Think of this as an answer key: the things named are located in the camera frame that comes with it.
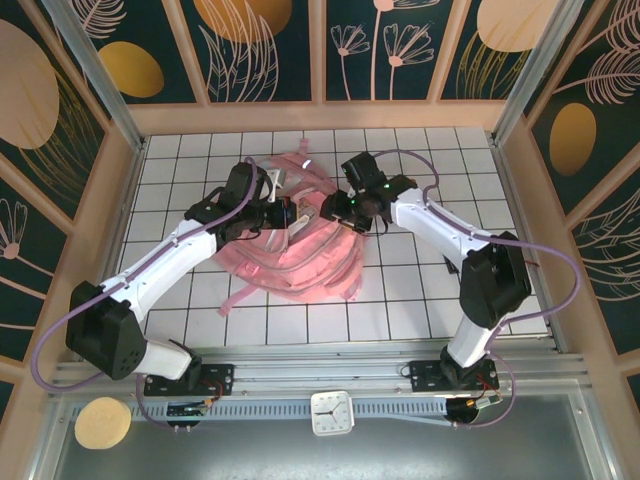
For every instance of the pink backpack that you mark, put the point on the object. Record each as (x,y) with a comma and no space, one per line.
(310,260)

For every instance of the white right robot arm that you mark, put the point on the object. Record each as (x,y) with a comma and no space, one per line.
(440,222)

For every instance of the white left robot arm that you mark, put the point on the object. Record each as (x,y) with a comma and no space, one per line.
(160,265)

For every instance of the white square clock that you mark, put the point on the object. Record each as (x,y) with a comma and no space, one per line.
(332,412)

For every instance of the round yellow sponge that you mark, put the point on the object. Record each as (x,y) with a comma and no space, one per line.
(102,422)

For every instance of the aluminium side rail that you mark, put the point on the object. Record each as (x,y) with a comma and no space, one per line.
(506,175)
(131,175)

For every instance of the aluminium mounting rail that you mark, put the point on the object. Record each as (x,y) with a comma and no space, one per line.
(325,372)

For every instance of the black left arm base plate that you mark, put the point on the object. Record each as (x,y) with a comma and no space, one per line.
(222,375)

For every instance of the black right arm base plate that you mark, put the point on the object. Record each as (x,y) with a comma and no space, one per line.
(425,375)

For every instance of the aluminium frame post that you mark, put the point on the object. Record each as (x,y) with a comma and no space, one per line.
(537,75)
(97,75)

